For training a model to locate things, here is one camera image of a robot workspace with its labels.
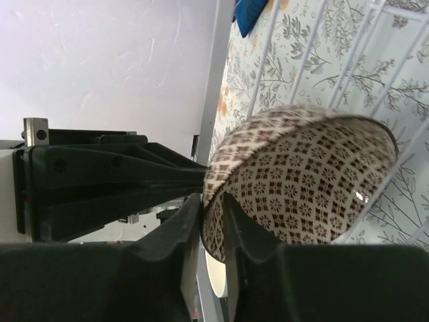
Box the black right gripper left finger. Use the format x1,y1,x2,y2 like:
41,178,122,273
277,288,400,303
1,194,202,321

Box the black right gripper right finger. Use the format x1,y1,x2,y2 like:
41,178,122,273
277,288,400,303
223,194,428,321

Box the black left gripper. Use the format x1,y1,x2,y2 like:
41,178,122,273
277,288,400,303
1,117,206,242

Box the brown lattice pattern bowl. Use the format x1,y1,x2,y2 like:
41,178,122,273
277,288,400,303
202,105,399,262

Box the white wire dish rack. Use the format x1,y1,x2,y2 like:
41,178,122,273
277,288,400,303
247,0,429,251

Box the cream bowl top of stack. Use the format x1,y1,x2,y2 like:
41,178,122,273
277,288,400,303
205,251,228,298

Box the floral patterned table mat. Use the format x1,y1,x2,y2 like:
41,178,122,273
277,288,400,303
210,0,429,249

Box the blue plaid shirt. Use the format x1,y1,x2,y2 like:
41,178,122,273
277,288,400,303
232,0,269,38

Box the aluminium frame rail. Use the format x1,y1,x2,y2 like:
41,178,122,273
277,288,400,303
196,0,235,321

